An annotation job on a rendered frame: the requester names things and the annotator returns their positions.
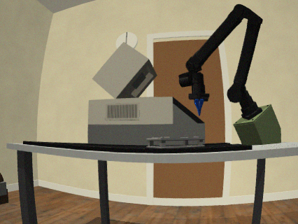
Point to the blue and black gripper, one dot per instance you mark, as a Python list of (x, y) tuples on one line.
[(198, 91)]

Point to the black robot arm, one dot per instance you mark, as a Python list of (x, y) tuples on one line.
[(237, 92)]

